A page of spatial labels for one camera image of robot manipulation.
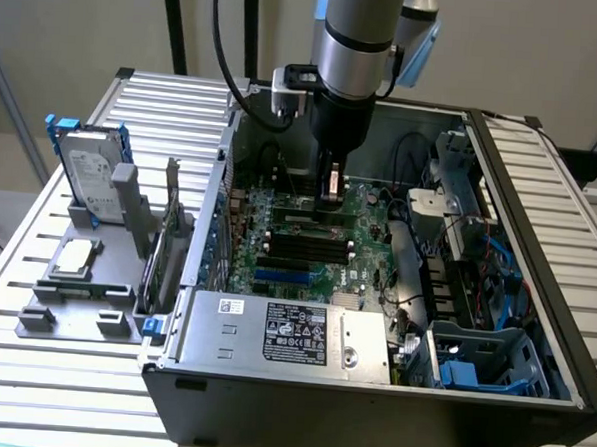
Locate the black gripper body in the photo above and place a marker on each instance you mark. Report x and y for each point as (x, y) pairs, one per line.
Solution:
(341, 123)

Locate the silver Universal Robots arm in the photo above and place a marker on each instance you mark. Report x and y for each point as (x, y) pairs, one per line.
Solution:
(356, 31)

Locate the black expansion slot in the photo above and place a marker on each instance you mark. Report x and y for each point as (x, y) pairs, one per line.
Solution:
(282, 264)

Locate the blue expansion slot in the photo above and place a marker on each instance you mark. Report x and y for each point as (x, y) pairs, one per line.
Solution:
(281, 278)

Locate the green motherboard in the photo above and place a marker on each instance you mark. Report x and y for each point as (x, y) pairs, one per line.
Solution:
(367, 257)

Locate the silver metal drive cage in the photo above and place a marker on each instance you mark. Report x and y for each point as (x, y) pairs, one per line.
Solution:
(450, 191)

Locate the small silver chipset heatsink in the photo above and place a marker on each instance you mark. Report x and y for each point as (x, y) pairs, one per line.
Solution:
(347, 300)

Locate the silver power supply unit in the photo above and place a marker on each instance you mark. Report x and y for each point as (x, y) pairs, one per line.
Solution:
(252, 336)

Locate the green graphics card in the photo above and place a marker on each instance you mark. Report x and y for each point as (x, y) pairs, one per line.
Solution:
(164, 246)

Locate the blue case latch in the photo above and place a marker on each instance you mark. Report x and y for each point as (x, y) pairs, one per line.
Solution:
(153, 326)

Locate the blue plastic disk bay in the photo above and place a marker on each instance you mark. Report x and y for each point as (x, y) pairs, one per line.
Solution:
(491, 359)

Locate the silver hard disk blue caddy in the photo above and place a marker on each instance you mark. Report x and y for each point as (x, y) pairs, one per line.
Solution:
(93, 177)

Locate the black open PC case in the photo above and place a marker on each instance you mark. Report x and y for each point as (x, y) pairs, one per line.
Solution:
(318, 420)

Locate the silver CPU chip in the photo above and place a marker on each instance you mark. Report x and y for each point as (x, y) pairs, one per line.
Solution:
(79, 258)

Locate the grey parts rack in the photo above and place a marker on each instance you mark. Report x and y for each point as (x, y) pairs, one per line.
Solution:
(84, 302)

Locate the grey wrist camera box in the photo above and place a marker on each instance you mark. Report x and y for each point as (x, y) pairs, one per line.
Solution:
(292, 85)

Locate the black vertical stand post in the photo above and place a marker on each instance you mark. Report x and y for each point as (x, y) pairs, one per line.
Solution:
(175, 22)
(250, 28)

